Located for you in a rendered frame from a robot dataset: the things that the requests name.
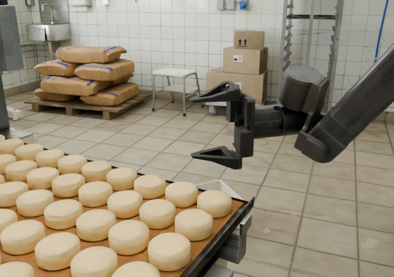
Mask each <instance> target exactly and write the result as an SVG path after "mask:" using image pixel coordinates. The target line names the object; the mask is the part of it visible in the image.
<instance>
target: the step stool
mask: <svg viewBox="0 0 394 277"><path fill-rule="evenodd" d="M152 73H153V89H152V111H155V110H154V97H155V94H156V93H158V92H161V91H169V92H170V95H171V102H172V103H174V100H173V97H172V92H175V93H183V94H184V113H183V116H184V117H185V116H186V113H185V98H186V97H189V96H191V95H194V94H196V93H199V95H200V94H201V91H200V89H201V88H200V87H199V81H198V76H197V73H196V71H195V70H184V69H172V68H164V69H160V70H156V71H153V72H152ZM193 74H194V75H195V77H196V82H197V86H198V87H192V86H186V85H185V78H186V77H187V76H191V75H193ZM155 75H160V76H167V79H168V85H169V86H168V87H165V88H163V89H162V90H159V91H156V92H155ZM169 76H170V77H180V78H183V85H177V84H174V85H170V81H169ZM195 91H196V92H195ZM193 92H194V93H193ZM185 94H189V95H187V96H185Z"/></svg>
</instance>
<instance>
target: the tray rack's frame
mask: <svg viewBox="0 0 394 277"><path fill-rule="evenodd" d="M287 2H288V0H284V5H283V21H282V31H281V47H280V64H279V73H278V89H277V104H280V102H279V100H278V95H279V93H280V89H281V82H282V81H281V78H282V73H283V72H282V69H283V57H284V42H285V40H284V38H285V34H286V16H287ZM343 6H344V0H340V3H339V13H338V23H337V32H336V39H335V48H334V58H333V64H332V74H331V84H330V94H329V99H328V105H327V113H328V112H329V110H330V109H331V105H332V96H333V90H334V80H335V71H336V65H337V55H338V46H339V37H340V31H341V22H342V12H343ZM314 7H315V0H311V10H310V23H309V30H308V42H307V55H306V62H305V64H306V65H309V61H310V50H311V38H312V31H313V19H314Z"/></svg>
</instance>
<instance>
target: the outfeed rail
mask: <svg viewBox="0 0 394 277"><path fill-rule="evenodd" d="M251 225H252V214H248V215H247V216H246V217H244V219H243V220H242V221H241V222H240V223H239V225H238V226H237V227H236V228H235V230H234V231H233V232H232V233H231V234H230V236H229V237H228V238H227V240H226V241H225V242H224V243H223V244H222V246H221V247H220V248H219V249H218V251H217V252H216V253H215V255H214V256H215V257H218V258H221V259H224V260H227V261H229V262H233V263H235V264H239V262H240V261H241V260H242V258H243V257H244V256H245V254H246V237H247V230H248V229H249V228H250V226H251Z"/></svg>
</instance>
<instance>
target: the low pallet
mask: <svg viewBox="0 0 394 277"><path fill-rule="evenodd" d="M150 96H151V94H144V93H138V95H136V96H135V97H133V98H130V99H129V100H127V101H125V102H123V103H121V104H119V105H117V106H107V105H92V104H87V103H85V102H84V101H82V100H81V99H80V97H79V98H76V99H73V100H71V101H52V100H43V99H41V98H39V97H36V98H35V99H30V100H27V101H24V104H32V109H33V112H41V111H44V110H46V109H49V108H52V107H64V108H66V115H67V116H74V115H76V114H79V113H81V112H83V111H85V110H94V111H102V112H103V119H105V120H111V119H113V118H115V117H117V116H118V115H120V114H122V113H124V112H126V111H128V110H130V109H132V108H133V107H135V106H137V105H138V104H140V103H142V102H144V99H145V98H148V97H150Z"/></svg>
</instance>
